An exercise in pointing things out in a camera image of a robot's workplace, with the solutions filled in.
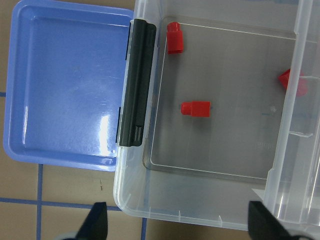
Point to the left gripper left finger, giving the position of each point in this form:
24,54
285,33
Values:
95,225

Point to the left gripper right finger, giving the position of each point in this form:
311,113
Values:
262,225

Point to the clear ribbed box lid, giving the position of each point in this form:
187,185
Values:
292,191

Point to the clear plastic storage box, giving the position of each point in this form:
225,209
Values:
205,170

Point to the black box latch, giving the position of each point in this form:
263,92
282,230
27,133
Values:
140,59

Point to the blue plastic tray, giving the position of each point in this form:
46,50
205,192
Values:
65,78

